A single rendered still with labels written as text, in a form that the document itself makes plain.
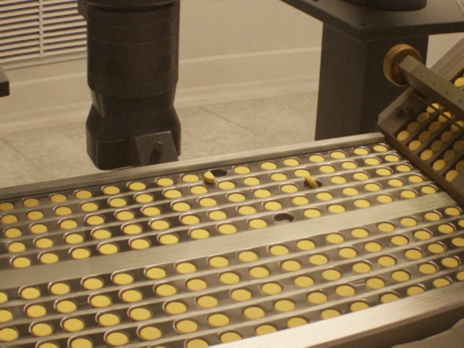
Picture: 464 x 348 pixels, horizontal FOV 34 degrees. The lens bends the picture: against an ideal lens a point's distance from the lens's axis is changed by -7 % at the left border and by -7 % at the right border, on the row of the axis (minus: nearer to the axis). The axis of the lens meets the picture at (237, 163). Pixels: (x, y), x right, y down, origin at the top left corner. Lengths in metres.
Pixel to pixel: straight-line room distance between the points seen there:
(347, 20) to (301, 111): 2.04
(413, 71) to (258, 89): 2.58
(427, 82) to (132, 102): 0.23
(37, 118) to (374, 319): 2.60
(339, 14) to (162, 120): 0.46
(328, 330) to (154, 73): 0.28
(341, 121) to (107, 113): 0.62
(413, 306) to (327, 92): 0.81
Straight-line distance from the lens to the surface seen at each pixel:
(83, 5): 0.67
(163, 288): 0.45
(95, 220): 0.51
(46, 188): 0.54
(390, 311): 0.43
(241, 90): 3.16
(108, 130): 0.64
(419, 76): 0.61
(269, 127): 2.91
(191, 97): 3.09
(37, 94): 2.93
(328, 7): 1.08
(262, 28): 3.16
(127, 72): 0.61
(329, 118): 1.23
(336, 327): 0.42
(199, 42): 3.08
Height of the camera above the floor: 1.21
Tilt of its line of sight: 27 degrees down
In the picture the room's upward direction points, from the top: 2 degrees clockwise
